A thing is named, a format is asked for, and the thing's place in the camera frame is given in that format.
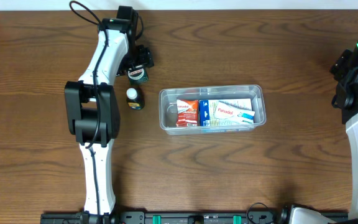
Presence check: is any green Zam-Buk box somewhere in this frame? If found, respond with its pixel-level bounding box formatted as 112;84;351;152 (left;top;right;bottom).
127;67;149;85

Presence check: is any dark syrup bottle white cap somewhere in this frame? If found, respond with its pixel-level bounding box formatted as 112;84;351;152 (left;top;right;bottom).
126;88;145;110

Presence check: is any red Panadol ActiFast box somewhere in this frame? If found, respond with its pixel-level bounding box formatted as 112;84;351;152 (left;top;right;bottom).
176;100;199;127

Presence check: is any blue patch box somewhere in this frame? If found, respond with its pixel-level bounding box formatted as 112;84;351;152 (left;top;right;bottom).
199;98;260;134

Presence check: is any white Panadol box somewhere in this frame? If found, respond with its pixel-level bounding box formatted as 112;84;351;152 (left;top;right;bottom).
214;103;255;124

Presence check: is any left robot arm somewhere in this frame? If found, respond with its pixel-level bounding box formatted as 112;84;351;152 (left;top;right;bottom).
64;6;154;223

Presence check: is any clear plastic container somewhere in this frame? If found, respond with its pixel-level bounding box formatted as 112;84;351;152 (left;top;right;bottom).
159;85;267;135

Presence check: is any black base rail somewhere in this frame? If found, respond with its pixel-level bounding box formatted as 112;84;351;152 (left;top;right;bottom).
40;211;280;224

